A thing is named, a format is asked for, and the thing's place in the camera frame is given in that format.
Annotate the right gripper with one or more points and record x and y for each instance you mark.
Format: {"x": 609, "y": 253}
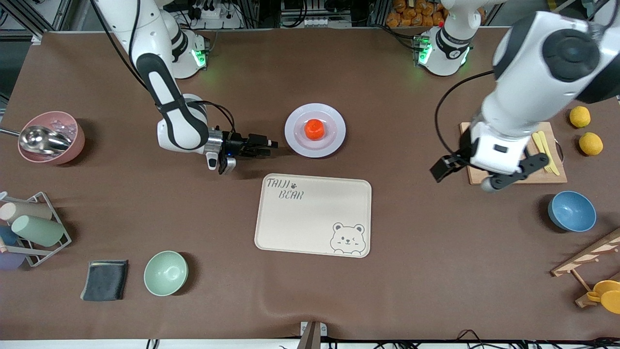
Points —
{"x": 236, "y": 144}

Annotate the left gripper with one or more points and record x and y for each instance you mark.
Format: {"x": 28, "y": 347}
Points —
{"x": 464, "y": 148}

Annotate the pale lilac round plate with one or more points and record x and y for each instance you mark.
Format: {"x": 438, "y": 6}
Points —
{"x": 295, "y": 140}

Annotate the orange mandarin fruit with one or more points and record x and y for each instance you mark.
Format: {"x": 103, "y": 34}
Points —
{"x": 314, "y": 129}

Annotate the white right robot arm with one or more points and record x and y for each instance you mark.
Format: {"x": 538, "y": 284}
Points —
{"x": 184, "y": 131}

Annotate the cream bear print tray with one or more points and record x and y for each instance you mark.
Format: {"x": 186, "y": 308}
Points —
{"x": 300, "y": 228}

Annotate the bamboo cutting board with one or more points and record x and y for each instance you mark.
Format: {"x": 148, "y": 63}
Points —
{"x": 557, "y": 178}

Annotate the blue bowl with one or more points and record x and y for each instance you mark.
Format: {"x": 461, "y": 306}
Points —
{"x": 572, "y": 211}

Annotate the small white socket block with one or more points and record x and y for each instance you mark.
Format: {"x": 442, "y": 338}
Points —
{"x": 309, "y": 22}

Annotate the white power strip with plugs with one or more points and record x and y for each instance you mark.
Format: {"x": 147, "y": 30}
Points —
{"x": 215, "y": 13}

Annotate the yellow lemon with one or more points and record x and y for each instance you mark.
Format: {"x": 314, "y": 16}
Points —
{"x": 580, "y": 117}
{"x": 591, "y": 144}

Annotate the bag of orange snacks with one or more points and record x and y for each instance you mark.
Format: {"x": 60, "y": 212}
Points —
{"x": 411, "y": 14}

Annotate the mint green bowl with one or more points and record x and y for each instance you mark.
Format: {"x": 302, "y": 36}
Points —
{"x": 165, "y": 273}

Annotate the wooden peg drying rack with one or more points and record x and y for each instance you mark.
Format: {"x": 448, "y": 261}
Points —
{"x": 581, "y": 259}

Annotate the pink bowl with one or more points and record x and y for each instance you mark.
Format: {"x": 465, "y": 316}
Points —
{"x": 76, "y": 145}

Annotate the yellow cup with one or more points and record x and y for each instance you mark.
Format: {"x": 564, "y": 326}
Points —
{"x": 608, "y": 295}

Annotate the dark grey folded cloth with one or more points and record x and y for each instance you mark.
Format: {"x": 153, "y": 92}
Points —
{"x": 104, "y": 280}

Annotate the metal scoop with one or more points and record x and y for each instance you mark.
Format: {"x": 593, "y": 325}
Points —
{"x": 43, "y": 138}

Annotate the mint green cup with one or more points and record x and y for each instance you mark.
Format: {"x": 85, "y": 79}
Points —
{"x": 38, "y": 230}

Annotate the beige cup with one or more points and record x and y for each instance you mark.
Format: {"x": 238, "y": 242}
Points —
{"x": 26, "y": 211}

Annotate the blue cup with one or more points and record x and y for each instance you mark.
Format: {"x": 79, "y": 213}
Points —
{"x": 7, "y": 236}

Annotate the purple cup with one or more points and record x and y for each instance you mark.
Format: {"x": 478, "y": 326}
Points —
{"x": 10, "y": 260}

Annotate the metal table edge bracket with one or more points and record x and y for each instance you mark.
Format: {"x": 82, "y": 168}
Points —
{"x": 313, "y": 335}

